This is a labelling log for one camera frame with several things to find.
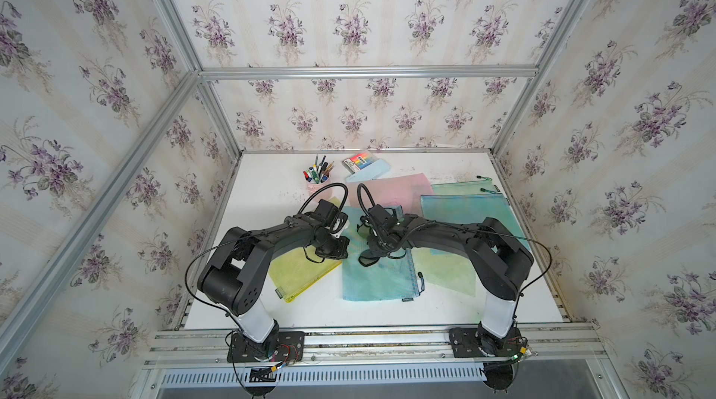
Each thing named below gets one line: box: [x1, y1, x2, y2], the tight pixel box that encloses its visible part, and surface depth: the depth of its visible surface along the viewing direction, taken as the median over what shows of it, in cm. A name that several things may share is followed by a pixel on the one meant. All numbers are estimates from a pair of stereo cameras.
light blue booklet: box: [344, 158, 391, 183], surface depth 113 cm
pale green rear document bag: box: [430, 179, 496, 195], surface depth 110 cm
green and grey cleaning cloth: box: [358, 248, 380, 267], surface depth 90 cm
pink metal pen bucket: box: [302, 164, 335, 203], surface depth 100 cm
